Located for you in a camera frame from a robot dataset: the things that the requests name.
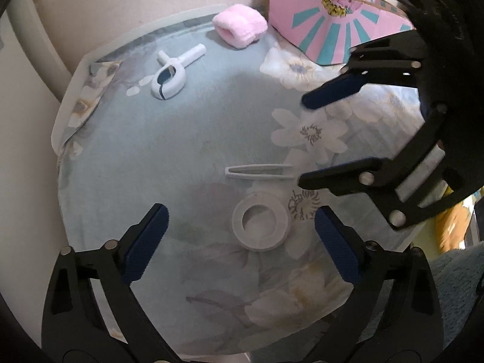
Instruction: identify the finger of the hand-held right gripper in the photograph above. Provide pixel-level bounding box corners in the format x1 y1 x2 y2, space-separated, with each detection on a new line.
298 104 450 231
301 30 428 111

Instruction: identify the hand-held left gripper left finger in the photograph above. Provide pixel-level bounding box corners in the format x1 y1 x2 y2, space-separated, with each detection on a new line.
41 203 178 363

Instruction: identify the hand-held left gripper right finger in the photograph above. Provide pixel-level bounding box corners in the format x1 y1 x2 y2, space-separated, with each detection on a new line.
302 206 445 363

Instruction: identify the white tape ring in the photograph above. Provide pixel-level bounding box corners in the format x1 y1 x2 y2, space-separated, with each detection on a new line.
231 194 291 252

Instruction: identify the pink teal cardboard box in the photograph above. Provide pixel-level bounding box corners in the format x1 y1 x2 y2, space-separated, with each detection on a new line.
266 0 417 64

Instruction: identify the white hair clip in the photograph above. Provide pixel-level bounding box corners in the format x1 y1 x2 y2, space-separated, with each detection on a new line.
225 163 293 179

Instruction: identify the floral blue bed sheet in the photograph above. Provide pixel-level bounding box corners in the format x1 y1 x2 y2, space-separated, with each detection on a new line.
57 21 454 356

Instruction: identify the pink fluffy wristband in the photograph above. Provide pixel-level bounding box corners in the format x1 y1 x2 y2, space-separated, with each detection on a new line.
212 3 268 50

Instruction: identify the yellow orange printed cloth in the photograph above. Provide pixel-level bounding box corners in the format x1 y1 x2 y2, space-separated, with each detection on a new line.
435 189 484 254

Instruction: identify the grey teal towel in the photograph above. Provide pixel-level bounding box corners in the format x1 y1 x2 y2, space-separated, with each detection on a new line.
431 246 484 348

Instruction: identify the white plastic clamp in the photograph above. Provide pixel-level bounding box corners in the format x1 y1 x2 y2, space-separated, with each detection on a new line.
150 44 207 100

